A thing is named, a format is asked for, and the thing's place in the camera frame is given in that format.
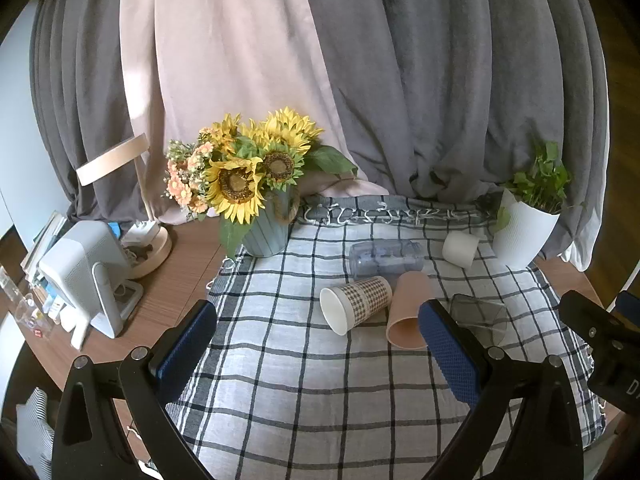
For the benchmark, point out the white ribbed plant pot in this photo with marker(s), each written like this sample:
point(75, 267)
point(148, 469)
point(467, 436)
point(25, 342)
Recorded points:
point(522, 235)

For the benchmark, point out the blue-grey ribbed vase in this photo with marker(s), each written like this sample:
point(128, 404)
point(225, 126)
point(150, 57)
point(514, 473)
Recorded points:
point(270, 235)

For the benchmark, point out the clear plastic box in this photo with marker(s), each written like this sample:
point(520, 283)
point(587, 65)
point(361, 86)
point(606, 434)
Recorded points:
point(25, 310)

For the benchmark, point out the white curtain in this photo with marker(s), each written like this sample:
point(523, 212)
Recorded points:
point(592, 210)

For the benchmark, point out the striped cloth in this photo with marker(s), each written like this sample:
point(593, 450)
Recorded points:
point(35, 435)

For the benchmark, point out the white cup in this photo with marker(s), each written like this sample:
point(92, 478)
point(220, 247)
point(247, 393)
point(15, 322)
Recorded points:
point(460, 250)

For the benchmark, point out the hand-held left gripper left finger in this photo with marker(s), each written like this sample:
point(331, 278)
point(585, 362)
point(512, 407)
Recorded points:
point(185, 345)

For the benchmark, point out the green leafy plant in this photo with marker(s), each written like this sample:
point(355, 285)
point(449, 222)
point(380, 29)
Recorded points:
point(542, 180)

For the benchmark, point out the row of books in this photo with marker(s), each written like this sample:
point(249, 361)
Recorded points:
point(42, 245)

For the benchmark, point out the pink cup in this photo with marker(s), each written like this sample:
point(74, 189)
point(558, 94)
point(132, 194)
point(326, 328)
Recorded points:
point(407, 305)

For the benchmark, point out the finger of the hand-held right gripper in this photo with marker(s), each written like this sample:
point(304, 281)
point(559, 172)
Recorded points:
point(587, 317)
point(630, 304)

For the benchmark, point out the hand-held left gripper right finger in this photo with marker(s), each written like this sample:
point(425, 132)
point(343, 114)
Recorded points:
point(447, 347)

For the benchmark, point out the clear glass cup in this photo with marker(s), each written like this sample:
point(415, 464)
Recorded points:
point(482, 317)

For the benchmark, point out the pink curtain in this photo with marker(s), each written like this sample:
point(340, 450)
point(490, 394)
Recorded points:
point(225, 60)

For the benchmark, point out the checked tablecloth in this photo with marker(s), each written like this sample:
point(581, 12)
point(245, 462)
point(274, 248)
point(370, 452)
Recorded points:
point(300, 385)

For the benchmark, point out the clear blue plastic cup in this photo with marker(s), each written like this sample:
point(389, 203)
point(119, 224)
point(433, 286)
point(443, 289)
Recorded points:
point(385, 259)

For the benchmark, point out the beige desk lamp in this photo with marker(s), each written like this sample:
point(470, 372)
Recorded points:
point(112, 157)

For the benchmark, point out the grey curtain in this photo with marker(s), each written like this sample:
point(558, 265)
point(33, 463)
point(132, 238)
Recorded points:
point(425, 85)

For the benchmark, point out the white speaker-like device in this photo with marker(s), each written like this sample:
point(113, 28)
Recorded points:
point(75, 265)

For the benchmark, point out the houndstooth paper cup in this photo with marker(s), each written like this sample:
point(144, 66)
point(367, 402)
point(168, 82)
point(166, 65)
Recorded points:
point(362, 300)

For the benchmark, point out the sunflower bouquet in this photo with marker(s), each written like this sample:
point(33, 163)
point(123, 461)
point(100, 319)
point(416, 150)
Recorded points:
point(235, 185)

